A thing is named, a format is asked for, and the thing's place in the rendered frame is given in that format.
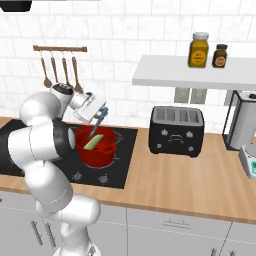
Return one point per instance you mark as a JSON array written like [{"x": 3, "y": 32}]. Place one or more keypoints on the hanging wooden tool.
[
  {"x": 66, "y": 73},
  {"x": 54, "y": 70}
]

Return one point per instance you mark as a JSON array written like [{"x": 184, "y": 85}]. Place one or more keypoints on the white wall shelf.
[{"x": 186, "y": 75}]

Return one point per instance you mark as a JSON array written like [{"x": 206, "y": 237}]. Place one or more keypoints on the wooden tool rail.
[{"x": 60, "y": 48}]

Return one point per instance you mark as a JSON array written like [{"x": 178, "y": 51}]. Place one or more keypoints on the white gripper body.
[{"x": 90, "y": 108}]

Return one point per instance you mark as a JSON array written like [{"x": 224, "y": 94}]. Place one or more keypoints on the red pot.
[{"x": 96, "y": 157}]

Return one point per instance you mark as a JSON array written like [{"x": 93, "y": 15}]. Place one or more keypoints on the black extractor hood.
[{"x": 15, "y": 5}]

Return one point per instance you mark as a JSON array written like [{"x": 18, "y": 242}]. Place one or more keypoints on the hanging wooden spoon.
[{"x": 46, "y": 80}]

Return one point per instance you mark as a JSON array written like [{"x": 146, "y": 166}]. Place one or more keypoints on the black hob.
[{"x": 123, "y": 156}]

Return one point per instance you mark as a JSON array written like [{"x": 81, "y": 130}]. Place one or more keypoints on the yellow-green corn cob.
[{"x": 93, "y": 142}]

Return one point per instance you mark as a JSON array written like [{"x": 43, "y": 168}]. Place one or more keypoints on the grey wall socket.
[
  {"x": 182, "y": 95},
  {"x": 198, "y": 96}
]

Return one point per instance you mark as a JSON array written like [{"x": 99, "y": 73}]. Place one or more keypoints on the blue-grey spatula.
[{"x": 96, "y": 125}]

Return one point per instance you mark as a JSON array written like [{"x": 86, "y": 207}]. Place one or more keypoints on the large yellow spice jar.
[{"x": 198, "y": 51}]

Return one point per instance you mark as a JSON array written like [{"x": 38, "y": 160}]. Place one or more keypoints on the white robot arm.
[{"x": 43, "y": 186}]

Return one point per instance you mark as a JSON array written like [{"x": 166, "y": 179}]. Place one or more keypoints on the small brown spice jar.
[{"x": 220, "y": 57}]

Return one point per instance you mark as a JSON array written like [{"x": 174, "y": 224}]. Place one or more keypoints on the grey drawer front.
[
  {"x": 13, "y": 199},
  {"x": 200, "y": 220}
]

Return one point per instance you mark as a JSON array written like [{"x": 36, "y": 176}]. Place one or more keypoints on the hanging wooden spatula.
[{"x": 77, "y": 83}]

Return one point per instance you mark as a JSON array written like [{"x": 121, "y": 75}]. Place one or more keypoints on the white and teal kitchen scale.
[{"x": 248, "y": 161}]

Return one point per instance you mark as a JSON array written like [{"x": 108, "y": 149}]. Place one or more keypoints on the grey hob knob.
[
  {"x": 77, "y": 176},
  {"x": 103, "y": 179}
]

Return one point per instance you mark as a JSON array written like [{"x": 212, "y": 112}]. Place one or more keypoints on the black four-slot toaster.
[{"x": 176, "y": 133}]

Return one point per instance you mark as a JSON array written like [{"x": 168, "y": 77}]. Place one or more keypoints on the grey cupboard door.
[
  {"x": 166, "y": 243},
  {"x": 241, "y": 241},
  {"x": 110, "y": 233},
  {"x": 16, "y": 233}
]

